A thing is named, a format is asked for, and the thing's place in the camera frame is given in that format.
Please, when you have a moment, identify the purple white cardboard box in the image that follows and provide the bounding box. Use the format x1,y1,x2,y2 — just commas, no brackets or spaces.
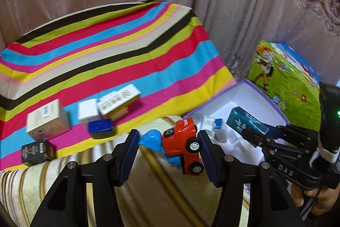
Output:
183,79,291,153

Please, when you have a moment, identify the black product box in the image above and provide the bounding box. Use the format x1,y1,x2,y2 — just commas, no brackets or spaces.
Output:
21,139,56,167

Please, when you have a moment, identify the white barcode medicine box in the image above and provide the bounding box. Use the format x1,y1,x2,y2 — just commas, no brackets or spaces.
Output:
201,115,215,132

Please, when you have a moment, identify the teal toothpaste box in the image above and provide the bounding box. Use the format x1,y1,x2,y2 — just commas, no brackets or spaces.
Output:
226,107,268,135

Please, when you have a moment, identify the red toy car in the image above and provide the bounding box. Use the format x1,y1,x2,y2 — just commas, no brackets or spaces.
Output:
139,117,205,176

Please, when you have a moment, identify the striped colourful cloth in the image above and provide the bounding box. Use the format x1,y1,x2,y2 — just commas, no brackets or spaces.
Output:
1,0,235,170

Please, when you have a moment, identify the small white cube box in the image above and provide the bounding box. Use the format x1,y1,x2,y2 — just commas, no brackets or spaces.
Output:
78,99,100,121

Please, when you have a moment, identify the blue white medicine box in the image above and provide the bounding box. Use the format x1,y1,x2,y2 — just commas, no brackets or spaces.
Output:
213,118,228,143

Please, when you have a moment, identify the green cartoon bedding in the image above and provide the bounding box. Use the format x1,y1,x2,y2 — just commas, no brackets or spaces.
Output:
247,40,321,131

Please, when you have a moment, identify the person's right hand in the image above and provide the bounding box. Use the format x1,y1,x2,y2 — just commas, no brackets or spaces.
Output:
290,184,339,216

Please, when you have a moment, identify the white gold dental box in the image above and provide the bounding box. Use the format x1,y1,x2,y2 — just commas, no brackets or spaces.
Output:
98,84,141,121

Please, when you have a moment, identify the dark blue flat case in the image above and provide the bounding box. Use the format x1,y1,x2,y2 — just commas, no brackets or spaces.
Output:
88,119,115,139

